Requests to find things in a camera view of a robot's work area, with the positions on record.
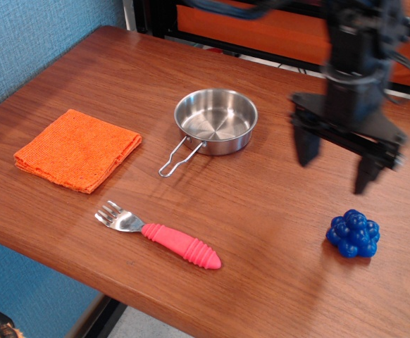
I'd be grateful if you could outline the blue bumpy toy ball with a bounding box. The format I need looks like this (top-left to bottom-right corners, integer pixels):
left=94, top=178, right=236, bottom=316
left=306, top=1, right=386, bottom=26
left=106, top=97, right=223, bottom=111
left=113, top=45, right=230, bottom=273
left=325, top=209, right=380, bottom=258

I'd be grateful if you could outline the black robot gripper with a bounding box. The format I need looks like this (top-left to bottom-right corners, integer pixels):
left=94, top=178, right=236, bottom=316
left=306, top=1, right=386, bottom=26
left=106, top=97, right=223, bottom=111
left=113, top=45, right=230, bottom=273
left=291, top=72, right=407, bottom=194

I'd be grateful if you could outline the small steel pan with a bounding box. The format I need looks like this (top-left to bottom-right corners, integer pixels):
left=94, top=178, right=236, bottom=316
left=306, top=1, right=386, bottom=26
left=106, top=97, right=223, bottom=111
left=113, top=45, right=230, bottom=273
left=158, top=88, right=259, bottom=178

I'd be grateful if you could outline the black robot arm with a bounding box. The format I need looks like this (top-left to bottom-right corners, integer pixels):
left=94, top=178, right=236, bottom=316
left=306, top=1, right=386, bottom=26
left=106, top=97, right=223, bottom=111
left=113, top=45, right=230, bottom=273
left=291, top=1, right=409, bottom=194

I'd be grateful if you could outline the orange panel black frame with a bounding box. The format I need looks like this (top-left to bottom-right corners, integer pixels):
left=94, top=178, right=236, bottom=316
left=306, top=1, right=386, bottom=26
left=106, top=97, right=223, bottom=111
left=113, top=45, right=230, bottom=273
left=132, top=0, right=410, bottom=100

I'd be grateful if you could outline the black table leg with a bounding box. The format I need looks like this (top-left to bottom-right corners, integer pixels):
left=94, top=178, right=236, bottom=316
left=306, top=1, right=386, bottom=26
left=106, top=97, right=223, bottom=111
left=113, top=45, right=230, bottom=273
left=65, top=293, right=127, bottom=338

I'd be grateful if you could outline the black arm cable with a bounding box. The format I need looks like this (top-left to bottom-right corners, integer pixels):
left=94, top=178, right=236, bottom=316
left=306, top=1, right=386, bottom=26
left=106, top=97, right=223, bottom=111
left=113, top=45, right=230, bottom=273
left=183, top=0, right=283, bottom=20

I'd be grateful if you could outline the fork with pink handle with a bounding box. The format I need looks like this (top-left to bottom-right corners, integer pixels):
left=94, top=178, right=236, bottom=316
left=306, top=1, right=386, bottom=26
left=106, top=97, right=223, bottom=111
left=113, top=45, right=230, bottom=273
left=94, top=201, right=222, bottom=270

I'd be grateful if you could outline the orange folded cloth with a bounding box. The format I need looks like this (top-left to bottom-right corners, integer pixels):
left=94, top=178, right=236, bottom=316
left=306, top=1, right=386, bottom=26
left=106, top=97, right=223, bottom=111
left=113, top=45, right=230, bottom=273
left=14, top=109, right=142, bottom=194

